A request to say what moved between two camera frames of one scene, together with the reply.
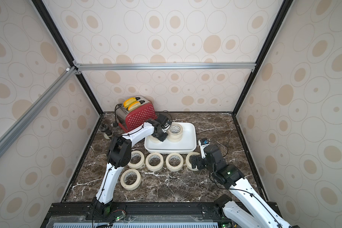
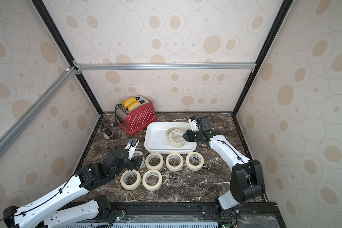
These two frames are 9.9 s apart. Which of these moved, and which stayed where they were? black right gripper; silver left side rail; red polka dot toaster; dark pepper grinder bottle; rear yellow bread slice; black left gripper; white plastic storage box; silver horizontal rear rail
Moved: black left gripper; black right gripper
Stayed: red polka dot toaster; white plastic storage box; dark pepper grinder bottle; rear yellow bread slice; silver left side rail; silver horizontal rear rail
